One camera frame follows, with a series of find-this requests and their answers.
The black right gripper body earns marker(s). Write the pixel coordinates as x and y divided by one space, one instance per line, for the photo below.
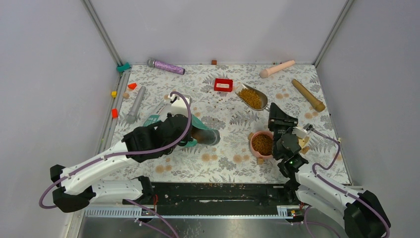
281 126

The grey plastic scoop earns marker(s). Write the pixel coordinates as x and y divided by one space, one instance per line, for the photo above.
262 96

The green dog food bag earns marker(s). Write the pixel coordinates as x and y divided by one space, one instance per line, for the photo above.
200 133

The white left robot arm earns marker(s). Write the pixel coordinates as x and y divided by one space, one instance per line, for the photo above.
76 187

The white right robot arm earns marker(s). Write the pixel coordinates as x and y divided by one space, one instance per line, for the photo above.
359 213

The pink pet bowl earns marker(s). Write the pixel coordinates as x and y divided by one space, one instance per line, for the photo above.
256 154

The yellow pet bowl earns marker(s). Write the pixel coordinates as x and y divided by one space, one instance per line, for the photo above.
303 143

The brown kibble in pink bowl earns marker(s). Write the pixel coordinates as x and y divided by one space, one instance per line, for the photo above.
262 143

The brown kibble in scoop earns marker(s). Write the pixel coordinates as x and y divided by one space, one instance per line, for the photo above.
251 98

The brown wooden rolling pin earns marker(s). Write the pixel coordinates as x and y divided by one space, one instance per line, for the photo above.
317 104

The floral table mat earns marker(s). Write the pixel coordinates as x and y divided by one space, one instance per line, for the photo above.
231 159

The pink toy stick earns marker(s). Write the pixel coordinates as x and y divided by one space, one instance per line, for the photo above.
265 73

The red square toy block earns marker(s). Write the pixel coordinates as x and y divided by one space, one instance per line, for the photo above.
223 85

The purple glitter microphone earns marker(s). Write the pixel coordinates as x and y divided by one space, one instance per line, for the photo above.
151 62

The grey cylinder tool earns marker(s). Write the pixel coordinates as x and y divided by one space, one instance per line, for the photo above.
132 115

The orange toy block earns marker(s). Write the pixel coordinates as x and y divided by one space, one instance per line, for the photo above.
114 113

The teal clip in corner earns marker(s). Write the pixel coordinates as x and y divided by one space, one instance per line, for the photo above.
123 67

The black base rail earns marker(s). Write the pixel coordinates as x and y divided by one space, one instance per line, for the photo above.
218 199

